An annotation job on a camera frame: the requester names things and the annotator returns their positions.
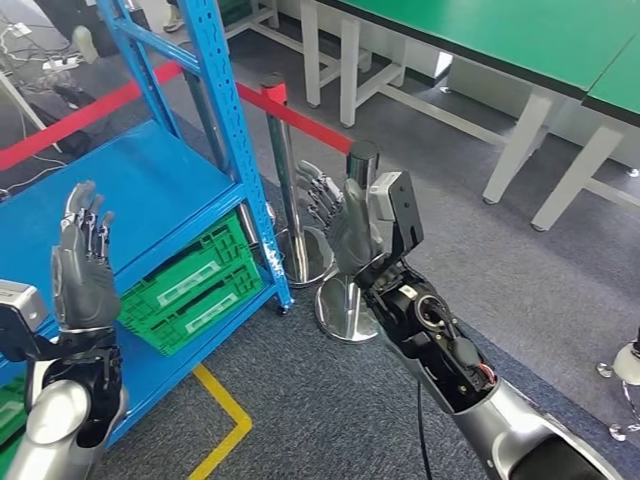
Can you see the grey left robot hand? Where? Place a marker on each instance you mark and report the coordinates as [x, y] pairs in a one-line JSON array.
[[82, 278]]

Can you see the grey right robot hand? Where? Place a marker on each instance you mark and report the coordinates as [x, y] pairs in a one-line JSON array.
[[352, 232]]

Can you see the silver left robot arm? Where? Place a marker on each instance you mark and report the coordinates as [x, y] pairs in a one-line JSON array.
[[55, 417]]

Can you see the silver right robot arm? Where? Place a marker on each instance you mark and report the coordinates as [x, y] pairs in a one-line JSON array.
[[500, 424]]

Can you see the blue metal shelf rack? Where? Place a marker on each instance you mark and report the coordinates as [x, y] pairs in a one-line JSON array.
[[125, 172]]

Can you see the red barrier belt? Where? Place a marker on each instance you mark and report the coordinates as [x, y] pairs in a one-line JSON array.
[[75, 119], [310, 126]]

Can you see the white power strip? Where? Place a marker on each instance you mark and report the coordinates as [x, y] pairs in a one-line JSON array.
[[60, 64]]

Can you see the green top table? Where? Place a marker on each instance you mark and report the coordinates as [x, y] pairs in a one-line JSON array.
[[620, 86], [475, 33]]

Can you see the person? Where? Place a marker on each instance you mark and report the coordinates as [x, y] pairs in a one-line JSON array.
[[173, 18]]

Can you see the chrome swivel chair base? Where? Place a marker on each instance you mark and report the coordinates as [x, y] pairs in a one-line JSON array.
[[627, 364]]

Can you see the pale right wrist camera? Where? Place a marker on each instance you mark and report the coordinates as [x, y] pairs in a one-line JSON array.
[[385, 195]]

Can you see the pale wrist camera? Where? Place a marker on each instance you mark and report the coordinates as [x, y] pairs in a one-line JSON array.
[[385, 195], [23, 305]]

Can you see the chrome stanchion post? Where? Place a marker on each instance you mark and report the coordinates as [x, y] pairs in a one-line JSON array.
[[287, 179], [345, 311]]

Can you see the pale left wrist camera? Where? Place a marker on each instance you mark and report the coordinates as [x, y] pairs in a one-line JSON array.
[[23, 305]]

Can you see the white metal frame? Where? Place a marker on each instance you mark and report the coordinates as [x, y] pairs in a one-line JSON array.
[[349, 73]]

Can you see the dark stanchion post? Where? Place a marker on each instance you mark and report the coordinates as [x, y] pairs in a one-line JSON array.
[[200, 106]]

